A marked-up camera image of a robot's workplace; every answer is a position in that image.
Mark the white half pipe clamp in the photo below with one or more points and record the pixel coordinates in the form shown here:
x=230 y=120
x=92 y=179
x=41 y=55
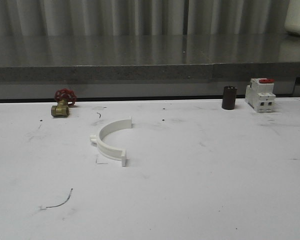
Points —
x=108 y=151

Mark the dark brown cylindrical coupling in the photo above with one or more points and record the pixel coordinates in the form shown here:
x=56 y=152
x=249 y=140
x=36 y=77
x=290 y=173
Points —
x=229 y=97

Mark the white container on counter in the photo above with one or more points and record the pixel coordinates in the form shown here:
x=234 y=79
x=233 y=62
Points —
x=292 y=19

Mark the brass valve with red handle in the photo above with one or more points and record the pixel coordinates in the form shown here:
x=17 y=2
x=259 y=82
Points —
x=65 y=99

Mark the white circuit breaker red switch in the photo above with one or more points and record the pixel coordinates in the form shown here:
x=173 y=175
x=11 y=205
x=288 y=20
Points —
x=259 y=94

